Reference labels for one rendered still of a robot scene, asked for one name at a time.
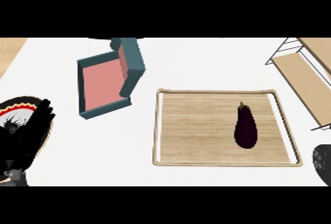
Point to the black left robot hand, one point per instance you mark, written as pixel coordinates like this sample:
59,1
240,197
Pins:
27,137

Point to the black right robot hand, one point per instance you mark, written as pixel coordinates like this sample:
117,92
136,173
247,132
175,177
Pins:
324,166

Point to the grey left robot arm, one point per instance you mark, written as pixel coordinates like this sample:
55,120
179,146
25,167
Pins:
17,177

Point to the pale wooden tray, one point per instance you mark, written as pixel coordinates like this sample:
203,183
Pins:
198,131

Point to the black plate with red-yellow rim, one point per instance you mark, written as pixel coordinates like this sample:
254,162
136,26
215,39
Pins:
17,109

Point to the dark purple eggplant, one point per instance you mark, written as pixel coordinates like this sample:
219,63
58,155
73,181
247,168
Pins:
246,128

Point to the open teal box, pink inside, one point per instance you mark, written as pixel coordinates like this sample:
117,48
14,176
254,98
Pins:
102,84

